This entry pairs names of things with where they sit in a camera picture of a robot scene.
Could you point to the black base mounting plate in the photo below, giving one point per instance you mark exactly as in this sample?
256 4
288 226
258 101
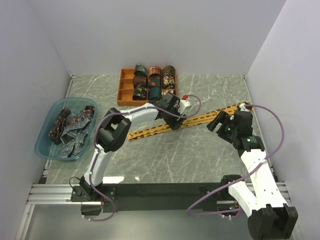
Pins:
155 196

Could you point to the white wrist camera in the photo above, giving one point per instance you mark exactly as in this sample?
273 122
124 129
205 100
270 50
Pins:
242 107
183 104

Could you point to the aluminium rail frame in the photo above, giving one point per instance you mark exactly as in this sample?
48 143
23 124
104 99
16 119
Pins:
53 189

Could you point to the maroon rolled tie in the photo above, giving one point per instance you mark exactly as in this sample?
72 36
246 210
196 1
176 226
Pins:
139 81

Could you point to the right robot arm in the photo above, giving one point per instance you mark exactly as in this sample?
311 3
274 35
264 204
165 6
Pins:
268 215

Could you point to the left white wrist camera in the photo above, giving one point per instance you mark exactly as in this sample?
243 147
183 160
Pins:
183 104

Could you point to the red patterned rolled tie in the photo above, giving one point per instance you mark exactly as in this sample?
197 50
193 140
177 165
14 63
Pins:
154 71

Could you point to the orange wooden compartment tray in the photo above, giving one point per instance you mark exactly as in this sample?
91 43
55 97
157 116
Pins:
125 89

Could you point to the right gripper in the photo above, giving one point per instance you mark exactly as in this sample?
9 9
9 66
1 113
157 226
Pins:
224 118

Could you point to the grey blue patterned tie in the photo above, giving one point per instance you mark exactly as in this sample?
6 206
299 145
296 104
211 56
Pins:
73 140

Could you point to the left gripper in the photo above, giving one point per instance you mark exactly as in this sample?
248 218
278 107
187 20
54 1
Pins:
174 124

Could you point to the dark floral tie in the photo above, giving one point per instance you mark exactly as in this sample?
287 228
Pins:
81 119

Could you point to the black gold rolled tie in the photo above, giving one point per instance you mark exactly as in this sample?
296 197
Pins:
139 93

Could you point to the teal plain rolled tie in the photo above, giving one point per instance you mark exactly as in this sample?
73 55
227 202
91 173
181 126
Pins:
154 93

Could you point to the yellow beetle print tie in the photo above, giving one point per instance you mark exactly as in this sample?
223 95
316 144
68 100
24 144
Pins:
189 122

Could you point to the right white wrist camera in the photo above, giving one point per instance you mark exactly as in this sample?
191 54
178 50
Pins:
242 107

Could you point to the dark green rolled tie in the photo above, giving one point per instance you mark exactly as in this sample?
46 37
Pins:
141 70

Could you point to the teal plastic basin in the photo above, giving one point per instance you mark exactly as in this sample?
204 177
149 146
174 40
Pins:
44 147

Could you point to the black red dotted tie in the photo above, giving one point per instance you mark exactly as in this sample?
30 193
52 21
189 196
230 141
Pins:
58 126

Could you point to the red green paisley rolled tie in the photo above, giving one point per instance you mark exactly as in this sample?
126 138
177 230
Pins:
165 91

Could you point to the brown patterned rolled tie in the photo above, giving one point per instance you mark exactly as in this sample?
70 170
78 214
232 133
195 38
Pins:
168 70

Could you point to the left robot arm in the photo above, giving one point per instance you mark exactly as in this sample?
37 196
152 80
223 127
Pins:
112 132

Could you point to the brown floral rolled tie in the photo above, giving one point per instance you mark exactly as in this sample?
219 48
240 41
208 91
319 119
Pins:
168 82

